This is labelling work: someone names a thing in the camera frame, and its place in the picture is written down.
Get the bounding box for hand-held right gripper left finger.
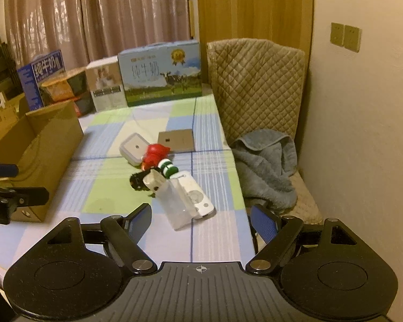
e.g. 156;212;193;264
42;203;157;274

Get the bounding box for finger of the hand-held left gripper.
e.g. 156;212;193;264
0;183;50;209
0;162;19;178

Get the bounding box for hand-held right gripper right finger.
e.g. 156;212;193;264
245;204;361;274

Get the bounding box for clear plastic bag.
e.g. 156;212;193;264
156;178;197;231

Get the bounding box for cardboard box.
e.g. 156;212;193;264
0;101;84;223

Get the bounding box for small black gadget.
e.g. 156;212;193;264
130;171;155;193

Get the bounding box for small white plastic device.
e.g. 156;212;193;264
143;169;167;192

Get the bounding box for white green bottle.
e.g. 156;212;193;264
158;159;181;179

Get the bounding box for white handheld device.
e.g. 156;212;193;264
174;171;216;218

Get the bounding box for white power adapter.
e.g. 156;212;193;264
119;133;149;167

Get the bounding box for grey towel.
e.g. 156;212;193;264
232;129;298;214

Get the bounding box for red figurine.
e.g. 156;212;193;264
141;144;172;172

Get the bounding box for flat brown box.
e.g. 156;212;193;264
157;128;196;153

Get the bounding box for plaid bedsheet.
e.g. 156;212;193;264
0;96;258;270

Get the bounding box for blue milk carton box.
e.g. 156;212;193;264
17;50;67;111

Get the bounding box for yellow snack box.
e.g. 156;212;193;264
40;68;88;103

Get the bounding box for white printed box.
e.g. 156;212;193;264
85;57;127;113

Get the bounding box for quilted beige cover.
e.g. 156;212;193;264
206;39;323;226

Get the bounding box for large milk carton box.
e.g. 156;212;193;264
117;39;203;107

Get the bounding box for pink curtain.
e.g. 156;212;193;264
3;0;193;71

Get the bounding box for wooden panel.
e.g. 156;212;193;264
195;0;315;84

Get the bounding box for beige wall socket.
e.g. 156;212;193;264
330;22;345;47
343;24;362;53

